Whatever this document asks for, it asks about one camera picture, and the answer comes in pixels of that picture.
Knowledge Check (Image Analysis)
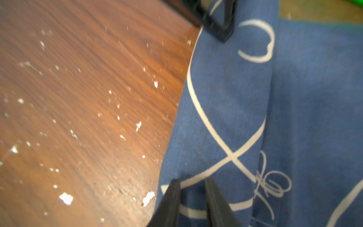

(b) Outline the green plastic basket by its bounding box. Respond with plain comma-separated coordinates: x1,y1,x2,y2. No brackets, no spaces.
349,0,363,7

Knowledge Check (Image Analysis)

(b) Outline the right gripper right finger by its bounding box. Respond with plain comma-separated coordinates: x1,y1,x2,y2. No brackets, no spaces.
205,178,241,227

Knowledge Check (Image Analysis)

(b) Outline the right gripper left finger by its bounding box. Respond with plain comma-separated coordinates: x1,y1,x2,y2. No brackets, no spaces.
147,179,181,227

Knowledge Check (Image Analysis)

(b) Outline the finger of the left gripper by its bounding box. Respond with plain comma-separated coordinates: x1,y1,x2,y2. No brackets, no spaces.
163,0,237,42

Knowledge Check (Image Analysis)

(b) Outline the dark blue printed pillowcase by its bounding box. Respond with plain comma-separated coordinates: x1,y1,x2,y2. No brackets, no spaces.
156,1,363,227

